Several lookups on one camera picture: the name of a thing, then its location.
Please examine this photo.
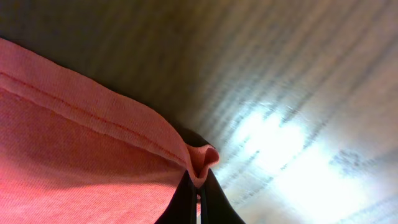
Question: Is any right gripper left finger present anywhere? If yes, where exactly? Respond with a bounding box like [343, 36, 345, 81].
[155, 171, 197, 224]

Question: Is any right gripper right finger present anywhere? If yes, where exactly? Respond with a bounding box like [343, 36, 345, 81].
[198, 169, 245, 224]

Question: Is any red printed t-shirt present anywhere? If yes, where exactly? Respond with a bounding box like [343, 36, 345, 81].
[1, 40, 220, 223]

